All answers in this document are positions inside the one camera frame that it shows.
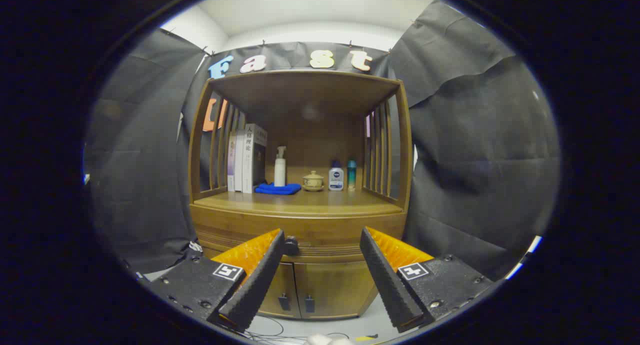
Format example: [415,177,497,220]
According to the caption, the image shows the wooden cabinet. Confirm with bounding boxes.
[187,69,414,320]

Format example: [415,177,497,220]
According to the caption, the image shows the pale purple book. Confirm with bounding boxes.
[227,131,237,192]

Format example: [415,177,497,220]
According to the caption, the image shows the wooden drawer with black knob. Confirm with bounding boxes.
[191,207,407,264]

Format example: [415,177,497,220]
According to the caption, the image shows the black floor cables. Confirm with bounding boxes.
[240,315,351,343]

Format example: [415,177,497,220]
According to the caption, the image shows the white book with dark cover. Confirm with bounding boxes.
[242,123,268,194]

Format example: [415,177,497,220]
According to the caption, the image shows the white bottle with blue cap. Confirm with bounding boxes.
[328,160,345,192]

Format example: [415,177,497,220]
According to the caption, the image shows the white pump bottle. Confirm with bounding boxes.
[274,146,287,187]

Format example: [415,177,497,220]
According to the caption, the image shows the beige lidded teacup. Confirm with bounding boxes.
[302,170,325,192]

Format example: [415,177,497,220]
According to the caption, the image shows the blue folded cloth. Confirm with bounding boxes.
[254,182,302,196]

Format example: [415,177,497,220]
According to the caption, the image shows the wooden cabinet door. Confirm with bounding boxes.
[257,261,302,319]
[294,261,379,319]

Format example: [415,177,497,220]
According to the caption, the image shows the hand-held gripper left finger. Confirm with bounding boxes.
[134,228,286,333]

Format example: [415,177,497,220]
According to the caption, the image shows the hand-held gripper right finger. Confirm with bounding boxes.
[359,226,496,334]

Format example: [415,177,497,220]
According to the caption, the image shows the wooden countertop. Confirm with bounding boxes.
[194,187,404,217]

